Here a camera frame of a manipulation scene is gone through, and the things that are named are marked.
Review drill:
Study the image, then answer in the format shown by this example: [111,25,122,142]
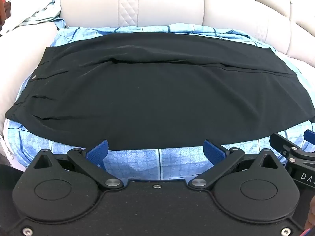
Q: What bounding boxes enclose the black pants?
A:
[5,32,315,153]

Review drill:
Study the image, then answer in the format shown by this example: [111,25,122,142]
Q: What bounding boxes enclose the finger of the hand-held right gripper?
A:
[303,129,315,153]
[269,133,315,163]

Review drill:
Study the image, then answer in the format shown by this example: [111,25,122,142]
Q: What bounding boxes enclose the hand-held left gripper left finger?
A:
[32,140,124,190]

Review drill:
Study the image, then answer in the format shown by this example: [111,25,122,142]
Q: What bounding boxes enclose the light green cloth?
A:
[18,0,62,27]

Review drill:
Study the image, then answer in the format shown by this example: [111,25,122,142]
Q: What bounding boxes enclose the beige leather sofa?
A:
[0,0,315,172]

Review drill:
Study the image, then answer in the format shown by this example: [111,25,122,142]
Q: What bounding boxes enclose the dark wooden furniture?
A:
[0,0,12,20]

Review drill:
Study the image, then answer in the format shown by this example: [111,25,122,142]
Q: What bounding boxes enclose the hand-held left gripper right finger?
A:
[188,139,284,190]

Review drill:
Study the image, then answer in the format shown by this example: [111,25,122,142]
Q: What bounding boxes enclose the blue plaid blanket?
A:
[6,0,315,180]

